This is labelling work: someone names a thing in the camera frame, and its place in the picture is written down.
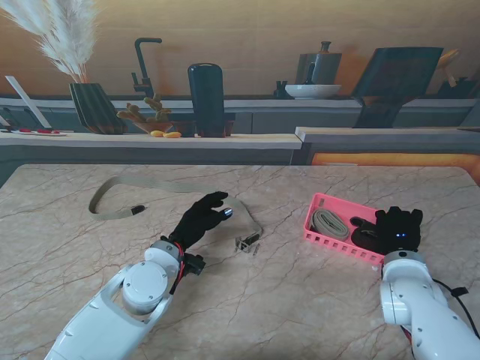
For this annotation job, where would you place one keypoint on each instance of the small metal pin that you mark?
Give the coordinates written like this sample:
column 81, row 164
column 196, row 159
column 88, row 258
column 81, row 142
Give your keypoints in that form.
column 257, row 250

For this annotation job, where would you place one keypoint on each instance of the cactus plants in bowl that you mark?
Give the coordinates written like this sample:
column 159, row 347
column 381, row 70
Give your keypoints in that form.
column 157, row 112

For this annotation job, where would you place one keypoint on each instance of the white pampas grass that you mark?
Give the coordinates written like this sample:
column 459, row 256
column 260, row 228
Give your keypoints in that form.
column 71, row 48

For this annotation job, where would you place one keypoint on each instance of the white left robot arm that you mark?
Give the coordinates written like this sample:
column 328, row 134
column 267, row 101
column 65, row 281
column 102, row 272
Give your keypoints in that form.
column 123, row 300

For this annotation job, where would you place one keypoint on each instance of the tall black cylinder container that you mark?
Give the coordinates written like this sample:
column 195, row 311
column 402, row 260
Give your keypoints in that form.
column 206, row 97

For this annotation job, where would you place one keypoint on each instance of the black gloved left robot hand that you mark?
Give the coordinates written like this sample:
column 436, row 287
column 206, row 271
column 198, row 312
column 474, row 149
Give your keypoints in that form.
column 202, row 221

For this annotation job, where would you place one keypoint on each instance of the plate with red food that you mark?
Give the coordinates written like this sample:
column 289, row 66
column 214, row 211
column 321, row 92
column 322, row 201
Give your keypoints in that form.
column 41, row 132

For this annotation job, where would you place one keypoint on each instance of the black kitchen faucet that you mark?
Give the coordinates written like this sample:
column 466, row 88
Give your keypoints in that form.
column 141, row 63

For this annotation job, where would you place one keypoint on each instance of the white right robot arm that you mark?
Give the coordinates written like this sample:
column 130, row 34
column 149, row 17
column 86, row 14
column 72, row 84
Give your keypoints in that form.
column 412, row 300

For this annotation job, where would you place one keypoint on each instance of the white leaning board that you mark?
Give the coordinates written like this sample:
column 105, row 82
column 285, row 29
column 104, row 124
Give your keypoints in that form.
column 26, row 99

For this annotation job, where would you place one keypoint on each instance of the small black stand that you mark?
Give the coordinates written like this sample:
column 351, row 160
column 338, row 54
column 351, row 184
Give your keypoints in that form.
column 280, row 92

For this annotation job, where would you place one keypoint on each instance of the orange fruit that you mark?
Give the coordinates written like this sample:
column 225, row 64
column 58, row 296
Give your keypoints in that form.
column 156, row 133
column 172, row 135

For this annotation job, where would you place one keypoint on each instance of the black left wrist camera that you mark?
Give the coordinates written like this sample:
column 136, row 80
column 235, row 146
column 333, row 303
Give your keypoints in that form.
column 195, row 264

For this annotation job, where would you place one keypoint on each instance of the grey pot with lid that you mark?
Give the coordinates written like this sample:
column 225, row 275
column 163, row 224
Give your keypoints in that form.
column 322, row 67

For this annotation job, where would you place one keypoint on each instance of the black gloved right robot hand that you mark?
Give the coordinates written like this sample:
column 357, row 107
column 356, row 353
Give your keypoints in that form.
column 397, row 228

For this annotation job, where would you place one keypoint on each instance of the beige woven belt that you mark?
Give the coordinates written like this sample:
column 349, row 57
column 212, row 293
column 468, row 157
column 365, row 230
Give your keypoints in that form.
column 108, row 216
column 330, row 225

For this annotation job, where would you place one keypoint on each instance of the grey back counter cabinets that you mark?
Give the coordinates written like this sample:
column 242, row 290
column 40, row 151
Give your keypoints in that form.
column 270, row 120

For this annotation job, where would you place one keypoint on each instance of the dark utensil holder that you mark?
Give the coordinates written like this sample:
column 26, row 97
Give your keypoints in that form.
column 461, row 90

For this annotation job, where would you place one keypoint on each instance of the white speckled bowl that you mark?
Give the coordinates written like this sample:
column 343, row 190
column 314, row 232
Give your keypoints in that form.
column 313, row 91

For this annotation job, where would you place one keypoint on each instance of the raised counter orange glow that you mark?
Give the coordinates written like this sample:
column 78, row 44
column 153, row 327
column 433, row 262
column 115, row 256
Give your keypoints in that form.
column 375, row 135

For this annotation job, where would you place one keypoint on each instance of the dark ribbed vase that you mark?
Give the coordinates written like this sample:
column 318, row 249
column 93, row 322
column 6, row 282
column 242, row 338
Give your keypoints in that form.
column 93, row 108

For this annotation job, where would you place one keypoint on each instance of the dark brown belt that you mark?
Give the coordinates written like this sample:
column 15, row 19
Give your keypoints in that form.
column 363, row 236

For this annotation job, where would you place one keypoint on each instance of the wooden kitchen utensils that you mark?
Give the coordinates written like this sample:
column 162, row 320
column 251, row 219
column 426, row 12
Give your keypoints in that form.
column 448, row 62

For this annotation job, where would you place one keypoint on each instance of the pink plastic storage basket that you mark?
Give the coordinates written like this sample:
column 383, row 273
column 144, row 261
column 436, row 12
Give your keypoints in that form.
column 326, row 240

